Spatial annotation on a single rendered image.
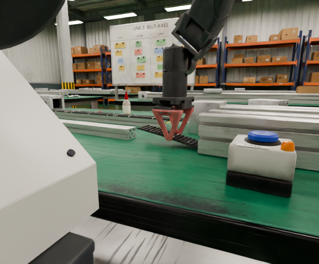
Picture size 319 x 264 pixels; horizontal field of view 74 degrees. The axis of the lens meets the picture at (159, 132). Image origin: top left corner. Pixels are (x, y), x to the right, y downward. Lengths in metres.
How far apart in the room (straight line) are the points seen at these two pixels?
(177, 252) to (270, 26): 10.80
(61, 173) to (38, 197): 0.03
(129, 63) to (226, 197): 3.64
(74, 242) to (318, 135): 0.37
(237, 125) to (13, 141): 0.35
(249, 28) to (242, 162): 11.06
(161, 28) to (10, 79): 3.47
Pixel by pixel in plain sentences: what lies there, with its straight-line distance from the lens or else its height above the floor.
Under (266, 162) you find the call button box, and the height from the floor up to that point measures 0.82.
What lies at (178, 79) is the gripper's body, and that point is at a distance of 0.48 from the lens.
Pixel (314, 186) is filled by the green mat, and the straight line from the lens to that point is 0.38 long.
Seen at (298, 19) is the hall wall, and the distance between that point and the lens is 11.50.
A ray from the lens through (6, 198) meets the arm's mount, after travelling 0.19.
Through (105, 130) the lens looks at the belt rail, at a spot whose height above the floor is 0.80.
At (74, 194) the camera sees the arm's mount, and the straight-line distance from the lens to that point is 0.23.
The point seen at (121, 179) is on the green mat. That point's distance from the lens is 0.33.
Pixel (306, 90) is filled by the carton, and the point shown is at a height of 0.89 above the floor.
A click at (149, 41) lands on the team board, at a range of 3.74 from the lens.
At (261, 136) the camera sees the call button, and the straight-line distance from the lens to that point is 0.32.
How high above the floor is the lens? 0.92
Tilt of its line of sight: 12 degrees down
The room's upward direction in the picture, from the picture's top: straight up
